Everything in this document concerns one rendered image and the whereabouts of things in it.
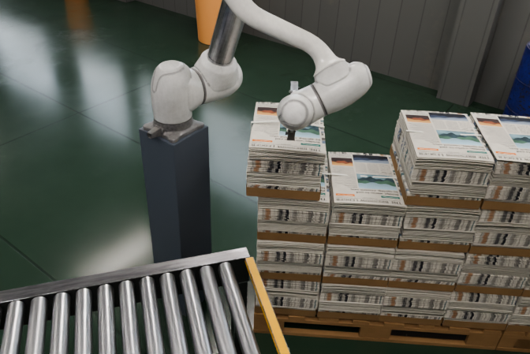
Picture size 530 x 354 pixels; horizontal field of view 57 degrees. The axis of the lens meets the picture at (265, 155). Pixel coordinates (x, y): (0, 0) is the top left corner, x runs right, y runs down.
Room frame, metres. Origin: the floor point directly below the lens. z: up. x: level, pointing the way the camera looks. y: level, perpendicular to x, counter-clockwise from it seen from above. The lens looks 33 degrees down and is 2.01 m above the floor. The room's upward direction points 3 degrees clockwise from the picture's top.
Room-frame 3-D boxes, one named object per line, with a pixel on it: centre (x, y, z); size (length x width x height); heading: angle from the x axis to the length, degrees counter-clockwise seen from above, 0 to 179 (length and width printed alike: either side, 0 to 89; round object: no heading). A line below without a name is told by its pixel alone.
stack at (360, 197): (1.69, -0.57, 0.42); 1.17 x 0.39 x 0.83; 88
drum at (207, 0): (5.52, 0.65, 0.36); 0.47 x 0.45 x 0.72; 55
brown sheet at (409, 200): (1.69, -0.70, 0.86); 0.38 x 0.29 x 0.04; 178
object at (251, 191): (1.59, -0.08, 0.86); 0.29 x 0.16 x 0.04; 88
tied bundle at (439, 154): (1.69, -0.70, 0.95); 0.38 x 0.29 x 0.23; 178
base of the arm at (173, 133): (1.72, 0.39, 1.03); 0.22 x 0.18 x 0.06; 145
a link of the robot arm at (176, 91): (1.74, 0.37, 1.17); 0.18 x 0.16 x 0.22; 132
